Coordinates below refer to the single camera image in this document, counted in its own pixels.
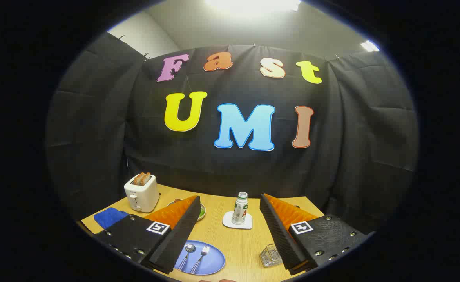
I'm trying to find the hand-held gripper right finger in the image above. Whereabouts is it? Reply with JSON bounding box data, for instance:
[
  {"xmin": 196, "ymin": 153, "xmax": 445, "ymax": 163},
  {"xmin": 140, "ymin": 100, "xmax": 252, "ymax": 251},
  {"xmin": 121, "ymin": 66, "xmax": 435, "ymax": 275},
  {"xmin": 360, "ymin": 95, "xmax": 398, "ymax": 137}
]
[{"xmin": 259, "ymin": 193, "xmax": 375, "ymax": 275}]

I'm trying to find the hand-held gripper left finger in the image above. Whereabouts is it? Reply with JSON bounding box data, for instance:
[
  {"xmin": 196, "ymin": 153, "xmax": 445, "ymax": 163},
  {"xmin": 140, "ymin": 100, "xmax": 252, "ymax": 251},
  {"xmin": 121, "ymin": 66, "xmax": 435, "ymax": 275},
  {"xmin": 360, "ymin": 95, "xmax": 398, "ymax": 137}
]
[{"xmin": 95, "ymin": 195, "xmax": 202, "ymax": 275}]

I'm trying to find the spoon with blue checked handle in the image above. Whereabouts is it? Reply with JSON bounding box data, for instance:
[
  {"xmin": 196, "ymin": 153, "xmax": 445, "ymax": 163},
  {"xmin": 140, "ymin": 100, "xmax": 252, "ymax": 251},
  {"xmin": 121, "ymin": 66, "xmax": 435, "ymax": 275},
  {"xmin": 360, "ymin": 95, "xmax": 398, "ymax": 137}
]
[{"xmin": 178, "ymin": 244, "xmax": 196, "ymax": 271}]

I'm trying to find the fork with blue checked handle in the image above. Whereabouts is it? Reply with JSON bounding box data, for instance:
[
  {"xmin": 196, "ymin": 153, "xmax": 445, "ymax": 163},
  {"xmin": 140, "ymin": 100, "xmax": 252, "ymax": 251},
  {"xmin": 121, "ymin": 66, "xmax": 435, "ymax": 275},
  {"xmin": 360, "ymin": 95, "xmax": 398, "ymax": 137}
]
[{"xmin": 191, "ymin": 246, "xmax": 210, "ymax": 274}]

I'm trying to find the oval plate of food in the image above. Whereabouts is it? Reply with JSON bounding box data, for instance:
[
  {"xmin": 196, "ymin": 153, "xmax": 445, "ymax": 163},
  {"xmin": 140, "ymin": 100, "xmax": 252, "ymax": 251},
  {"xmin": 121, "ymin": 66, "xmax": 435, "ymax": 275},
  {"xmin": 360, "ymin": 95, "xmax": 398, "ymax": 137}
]
[{"xmin": 167, "ymin": 199, "xmax": 206, "ymax": 222}]

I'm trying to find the blue round plate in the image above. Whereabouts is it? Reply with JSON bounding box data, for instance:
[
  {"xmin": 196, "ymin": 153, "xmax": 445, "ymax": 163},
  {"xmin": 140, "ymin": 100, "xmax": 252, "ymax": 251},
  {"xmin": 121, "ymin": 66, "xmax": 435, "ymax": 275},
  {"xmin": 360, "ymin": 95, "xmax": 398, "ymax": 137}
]
[{"xmin": 174, "ymin": 240, "xmax": 226, "ymax": 275}]

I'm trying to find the white square coaster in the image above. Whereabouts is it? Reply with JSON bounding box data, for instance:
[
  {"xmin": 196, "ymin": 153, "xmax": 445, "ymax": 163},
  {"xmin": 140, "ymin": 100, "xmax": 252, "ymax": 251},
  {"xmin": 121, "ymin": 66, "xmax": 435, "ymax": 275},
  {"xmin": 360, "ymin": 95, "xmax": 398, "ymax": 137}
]
[{"xmin": 222, "ymin": 211, "xmax": 253, "ymax": 230}]

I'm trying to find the white toaster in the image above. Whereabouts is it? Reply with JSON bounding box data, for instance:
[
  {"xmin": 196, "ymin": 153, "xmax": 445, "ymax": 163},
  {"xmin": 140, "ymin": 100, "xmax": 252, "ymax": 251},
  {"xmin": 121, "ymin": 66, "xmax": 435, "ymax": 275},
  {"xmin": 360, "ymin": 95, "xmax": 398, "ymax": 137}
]
[{"xmin": 123, "ymin": 172, "xmax": 160, "ymax": 213}]

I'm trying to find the blue cloth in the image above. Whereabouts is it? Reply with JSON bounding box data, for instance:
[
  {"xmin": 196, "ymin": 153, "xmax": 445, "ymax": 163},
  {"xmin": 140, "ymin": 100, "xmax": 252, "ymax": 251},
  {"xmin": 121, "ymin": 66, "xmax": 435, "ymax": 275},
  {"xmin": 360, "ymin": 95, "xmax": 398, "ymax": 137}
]
[{"xmin": 93, "ymin": 207, "xmax": 130, "ymax": 230}]

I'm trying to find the black backdrop cloth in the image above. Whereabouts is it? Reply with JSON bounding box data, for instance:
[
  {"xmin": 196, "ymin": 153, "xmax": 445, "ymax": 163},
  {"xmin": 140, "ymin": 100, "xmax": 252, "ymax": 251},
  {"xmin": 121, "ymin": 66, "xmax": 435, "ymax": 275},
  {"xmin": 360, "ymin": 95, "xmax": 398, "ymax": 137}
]
[{"xmin": 45, "ymin": 32, "xmax": 419, "ymax": 231}]

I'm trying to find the large ceiling light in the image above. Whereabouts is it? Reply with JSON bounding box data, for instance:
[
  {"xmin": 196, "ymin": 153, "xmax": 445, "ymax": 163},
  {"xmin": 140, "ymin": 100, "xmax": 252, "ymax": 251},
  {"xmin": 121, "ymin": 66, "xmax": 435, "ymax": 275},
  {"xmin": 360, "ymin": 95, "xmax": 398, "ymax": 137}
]
[{"xmin": 205, "ymin": 0, "xmax": 302, "ymax": 16}]

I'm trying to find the metal wire basket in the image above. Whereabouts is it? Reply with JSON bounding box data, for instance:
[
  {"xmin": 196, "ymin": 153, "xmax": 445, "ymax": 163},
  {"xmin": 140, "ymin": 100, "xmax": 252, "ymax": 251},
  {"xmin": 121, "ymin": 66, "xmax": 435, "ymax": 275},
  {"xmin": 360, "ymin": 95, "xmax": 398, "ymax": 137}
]
[{"xmin": 260, "ymin": 244, "xmax": 283, "ymax": 268}]

